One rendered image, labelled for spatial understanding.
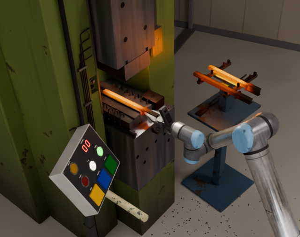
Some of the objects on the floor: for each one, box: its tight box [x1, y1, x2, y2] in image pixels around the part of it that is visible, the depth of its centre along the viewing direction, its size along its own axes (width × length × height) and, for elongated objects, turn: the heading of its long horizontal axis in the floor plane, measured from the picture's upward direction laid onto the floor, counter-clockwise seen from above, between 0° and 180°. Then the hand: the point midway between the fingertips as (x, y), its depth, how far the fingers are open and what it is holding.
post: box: [82, 214, 97, 237], centre depth 240 cm, size 4×4×108 cm
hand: (147, 111), depth 247 cm, fingers closed
